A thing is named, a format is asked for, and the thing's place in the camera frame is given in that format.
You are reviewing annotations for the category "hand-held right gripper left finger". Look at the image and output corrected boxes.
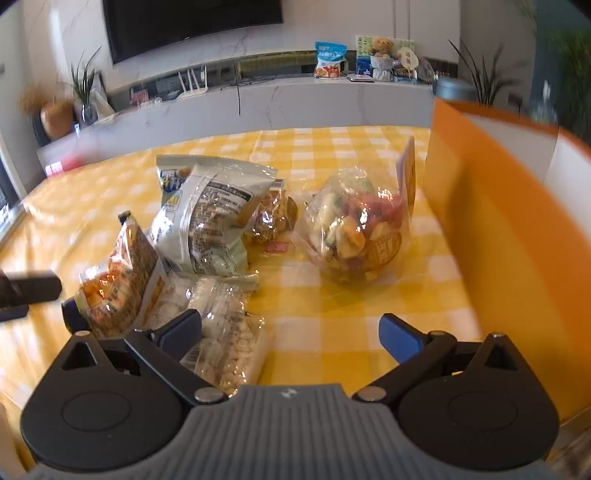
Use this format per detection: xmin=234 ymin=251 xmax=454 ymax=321
xmin=60 ymin=310 xmax=227 ymax=407

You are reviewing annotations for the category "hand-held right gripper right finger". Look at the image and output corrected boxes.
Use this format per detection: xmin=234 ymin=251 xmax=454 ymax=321
xmin=353 ymin=314 xmax=519 ymax=407

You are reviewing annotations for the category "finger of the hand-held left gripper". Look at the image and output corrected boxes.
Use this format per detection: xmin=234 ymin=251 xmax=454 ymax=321
xmin=0 ymin=271 xmax=64 ymax=322
xmin=61 ymin=296 xmax=95 ymax=335

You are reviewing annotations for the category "clear bag of white candies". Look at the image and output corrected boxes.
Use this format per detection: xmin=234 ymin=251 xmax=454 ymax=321
xmin=148 ymin=274 xmax=273 ymax=398

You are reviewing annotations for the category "orange snack bag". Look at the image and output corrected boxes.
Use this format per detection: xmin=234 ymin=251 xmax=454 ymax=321
xmin=78 ymin=210 xmax=169 ymax=337

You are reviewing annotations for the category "white and green snack bag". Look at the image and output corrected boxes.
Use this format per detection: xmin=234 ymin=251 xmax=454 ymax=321
xmin=148 ymin=154 xmax=280 ymax=280

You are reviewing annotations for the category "orange box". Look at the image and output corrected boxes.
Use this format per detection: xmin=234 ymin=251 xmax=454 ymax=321
xmin=424 ymin=98 xmax=591 ymax=418

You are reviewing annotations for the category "clear bag of mixed snacks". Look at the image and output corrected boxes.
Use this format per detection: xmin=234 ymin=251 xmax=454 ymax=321
xmin=292 ymin=136 xmax=417 ymax=283

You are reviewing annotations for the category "clear bag of brown snacks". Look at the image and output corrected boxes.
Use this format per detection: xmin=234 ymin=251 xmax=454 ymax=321
xmin=242 ymin=180 xmax=300 ymax=252

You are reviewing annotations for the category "brown vase with dried flowers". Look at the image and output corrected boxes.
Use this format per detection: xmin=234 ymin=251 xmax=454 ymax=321
xmin=18 ymin=85 xmax=77 ymax=139

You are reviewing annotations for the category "yellow checked tablecloth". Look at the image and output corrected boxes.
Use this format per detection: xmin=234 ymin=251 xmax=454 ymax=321
xmin=0 ymin=126 xmax=591 ymax=462

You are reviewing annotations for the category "white plastic bag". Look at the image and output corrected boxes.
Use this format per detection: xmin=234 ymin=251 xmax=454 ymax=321
xmin=90 ymin=88 xmax=116 ymax=118

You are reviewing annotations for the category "green plant in glass vase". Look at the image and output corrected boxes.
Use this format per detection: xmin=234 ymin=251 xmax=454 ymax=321
xmin=69 ymin=46 xmax=105 ymax=125

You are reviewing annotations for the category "white router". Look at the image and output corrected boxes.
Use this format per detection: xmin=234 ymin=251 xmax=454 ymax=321
xmin=178 ymin=66 xmax=208 ymax=100

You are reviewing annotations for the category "grey trash can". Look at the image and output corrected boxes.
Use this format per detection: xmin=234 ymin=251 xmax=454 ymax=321
xmin=435 ymin=78 xmax=476 ymax=103

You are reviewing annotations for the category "white marble tv cabinet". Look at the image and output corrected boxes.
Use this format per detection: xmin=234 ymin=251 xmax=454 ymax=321
xmin=37 ymin=74 xmax=435 ymax=181

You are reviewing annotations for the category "potted long-leaf plant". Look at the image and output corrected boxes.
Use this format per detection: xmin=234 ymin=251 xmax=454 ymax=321
xmin=448 ymin=39 xmax=518 ymax=107

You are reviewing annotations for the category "round paper fan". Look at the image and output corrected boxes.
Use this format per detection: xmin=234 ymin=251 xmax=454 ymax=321
xmin=396 ymin=46 xmax=419 ymax=71

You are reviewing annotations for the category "teddy bear bouquet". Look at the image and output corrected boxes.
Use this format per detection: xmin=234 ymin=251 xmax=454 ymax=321
xmin=369 ymin=37 xmax=396 ymax=82

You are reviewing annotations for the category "blue snack bag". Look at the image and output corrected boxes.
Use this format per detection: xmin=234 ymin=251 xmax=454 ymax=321
xmin=314 ymin=41 xmax=348 ymax=79

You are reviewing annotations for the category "black television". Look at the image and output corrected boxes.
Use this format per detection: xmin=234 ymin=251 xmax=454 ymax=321
xmin=102 ymin=0 xmax=283 ymax=65

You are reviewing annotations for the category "leafy trailing plant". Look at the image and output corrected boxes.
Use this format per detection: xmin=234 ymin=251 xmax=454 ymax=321
xmin=540 ymin=28 xmax=591 ymax=130

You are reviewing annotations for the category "black cable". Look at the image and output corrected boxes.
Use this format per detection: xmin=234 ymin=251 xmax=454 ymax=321
xmin=217 ymin=76 xmax=278 ymax=116

